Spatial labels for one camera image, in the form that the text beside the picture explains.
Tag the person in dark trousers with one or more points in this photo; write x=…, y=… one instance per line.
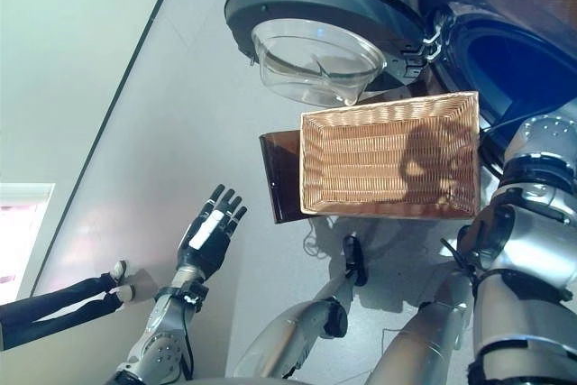
x=58, y=308

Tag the wicker laundry basket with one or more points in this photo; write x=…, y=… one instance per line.
x=387, y=155

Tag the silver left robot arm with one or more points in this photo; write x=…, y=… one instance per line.
x=169, y=331

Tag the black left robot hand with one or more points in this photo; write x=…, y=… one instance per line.
x=207, y=241

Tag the grey front-load washing machine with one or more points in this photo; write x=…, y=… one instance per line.
x=496, y=42

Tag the brown acrylic stand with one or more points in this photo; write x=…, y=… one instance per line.
x=281, y=173

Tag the round glass washer door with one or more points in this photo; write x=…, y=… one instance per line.
x=315, y=38

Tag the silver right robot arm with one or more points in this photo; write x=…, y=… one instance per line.
x=523, y=259

